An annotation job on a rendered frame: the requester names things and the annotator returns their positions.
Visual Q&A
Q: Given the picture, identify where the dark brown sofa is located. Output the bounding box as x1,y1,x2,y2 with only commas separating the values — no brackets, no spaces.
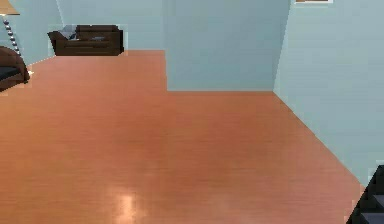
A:
47,24,125,57

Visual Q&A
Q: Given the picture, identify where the grey cushion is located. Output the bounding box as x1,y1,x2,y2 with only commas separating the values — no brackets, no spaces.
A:
58,25,80,41

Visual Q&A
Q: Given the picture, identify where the dark brown armchair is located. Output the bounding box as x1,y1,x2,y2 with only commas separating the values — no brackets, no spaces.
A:
0,45,31,93

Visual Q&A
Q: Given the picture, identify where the black shelf unit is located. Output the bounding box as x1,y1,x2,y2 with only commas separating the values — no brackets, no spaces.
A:
345,164,384,224

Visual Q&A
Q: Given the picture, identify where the floor lamp with beaded pole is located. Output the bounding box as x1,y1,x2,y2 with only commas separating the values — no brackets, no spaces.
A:
0,0,23,57

